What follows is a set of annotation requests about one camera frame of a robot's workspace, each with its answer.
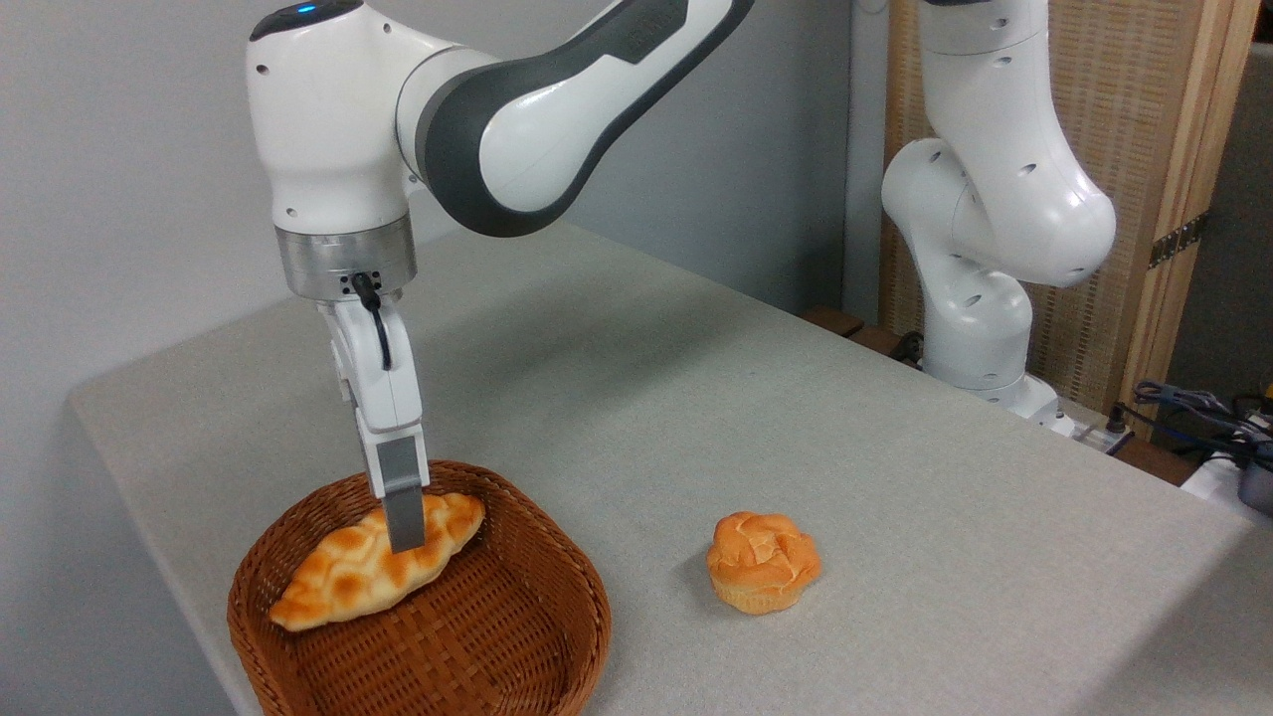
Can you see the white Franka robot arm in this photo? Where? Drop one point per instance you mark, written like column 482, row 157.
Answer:
column 537, row 119

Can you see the long braided bread loaf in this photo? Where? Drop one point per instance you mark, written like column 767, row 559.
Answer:
column 348, row 582

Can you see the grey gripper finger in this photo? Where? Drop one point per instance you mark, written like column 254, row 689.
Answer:
column 403, row 497

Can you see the grey tablecloth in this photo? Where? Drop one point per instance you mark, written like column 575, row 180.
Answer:
column 945, row 597

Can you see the white power strip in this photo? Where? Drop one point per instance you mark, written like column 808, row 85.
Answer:
column 1094, row 433

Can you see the metal screen hinge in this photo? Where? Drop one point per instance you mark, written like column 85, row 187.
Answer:
column 1179, row 241

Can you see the brown wooden base board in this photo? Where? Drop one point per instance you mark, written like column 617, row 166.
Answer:
column 845, row 326

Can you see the round muffin bread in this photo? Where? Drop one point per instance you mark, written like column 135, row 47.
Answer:
column 763, row 562

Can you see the brown wicker basket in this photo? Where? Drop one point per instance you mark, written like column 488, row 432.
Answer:
column 477, row 636

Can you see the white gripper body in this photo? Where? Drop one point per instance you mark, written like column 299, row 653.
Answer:
column 378, row 368

